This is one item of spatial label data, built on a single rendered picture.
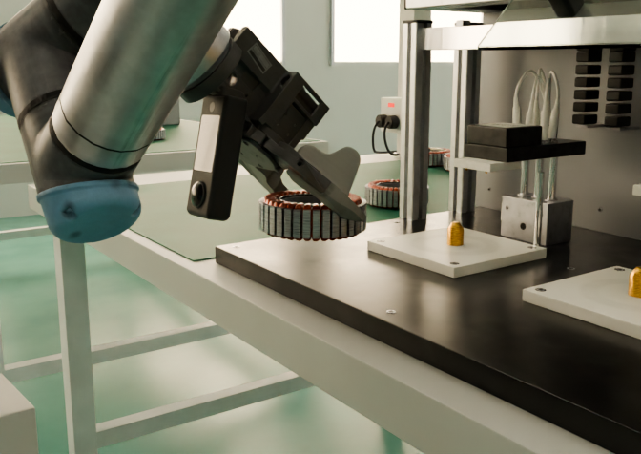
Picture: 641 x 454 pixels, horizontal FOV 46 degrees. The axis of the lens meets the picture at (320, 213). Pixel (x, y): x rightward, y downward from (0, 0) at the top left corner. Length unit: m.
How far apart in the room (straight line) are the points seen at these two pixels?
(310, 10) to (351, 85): 0.72
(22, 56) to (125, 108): 0.17
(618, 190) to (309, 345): 0.52
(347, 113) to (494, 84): 5.21
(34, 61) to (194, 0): 0.23
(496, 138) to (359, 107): 5.55
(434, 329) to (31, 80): 0.39
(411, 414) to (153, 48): 0.34
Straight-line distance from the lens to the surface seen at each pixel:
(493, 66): 1.19
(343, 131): 6.36
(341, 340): 0.69
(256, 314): 0.79
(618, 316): 0.70
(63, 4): 0.66
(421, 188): 1.10
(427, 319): 0.68
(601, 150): 1.07
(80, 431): 1.76
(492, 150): 0.92
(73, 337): 1.68
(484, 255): 0.87
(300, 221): 0.73
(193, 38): 0.49
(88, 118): 0.55
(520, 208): 1.00
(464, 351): 0.62
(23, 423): 0.61
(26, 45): 0.68
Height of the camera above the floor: 1.00
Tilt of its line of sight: 11 degrees down
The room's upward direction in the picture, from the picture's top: straight up
